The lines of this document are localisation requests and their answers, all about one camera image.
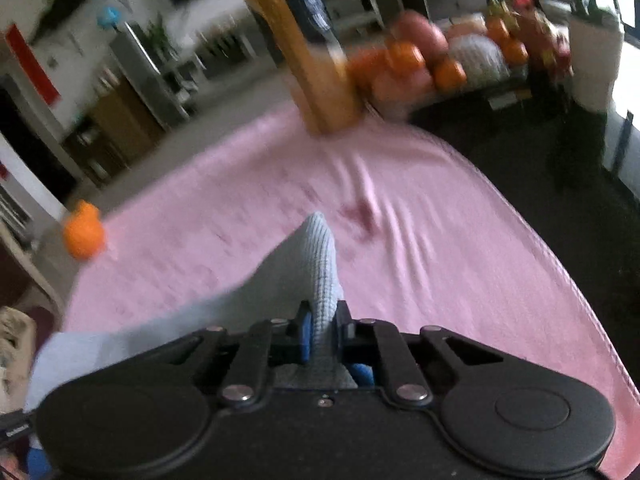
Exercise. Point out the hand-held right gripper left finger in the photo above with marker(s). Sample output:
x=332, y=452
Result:
x=303, y=334

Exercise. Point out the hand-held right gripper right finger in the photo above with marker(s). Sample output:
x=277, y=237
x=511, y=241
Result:
x=343, y=329

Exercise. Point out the pale cloth cover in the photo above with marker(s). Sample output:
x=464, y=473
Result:
x=15, y=345

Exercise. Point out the pink tablecloth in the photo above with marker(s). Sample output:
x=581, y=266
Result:
x=450, y=240

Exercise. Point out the orange citrus fruit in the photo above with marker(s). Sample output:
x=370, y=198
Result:
x=85, y=235

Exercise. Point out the black fruit tray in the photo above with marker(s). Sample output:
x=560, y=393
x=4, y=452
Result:
x=480, y=99

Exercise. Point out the amber liquid plastic bottle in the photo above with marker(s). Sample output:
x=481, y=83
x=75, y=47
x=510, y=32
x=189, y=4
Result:
x=305, y=60

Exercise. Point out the brown wooden cabinet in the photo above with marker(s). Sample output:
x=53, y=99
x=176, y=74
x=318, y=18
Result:
x=125, y=120

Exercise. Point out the grey television stand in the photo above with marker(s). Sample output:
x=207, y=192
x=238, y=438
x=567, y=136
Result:
x=220, y=45

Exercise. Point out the green potted plant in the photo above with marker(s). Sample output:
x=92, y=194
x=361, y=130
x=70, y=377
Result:
x=161, y=40

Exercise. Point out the white container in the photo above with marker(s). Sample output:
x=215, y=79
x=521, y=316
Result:
x=595, y=60

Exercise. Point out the blue globe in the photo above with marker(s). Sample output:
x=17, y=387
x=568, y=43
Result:
x=110, y=16

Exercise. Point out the red wall hanging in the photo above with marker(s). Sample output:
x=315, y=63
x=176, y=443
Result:
x=32, y=65

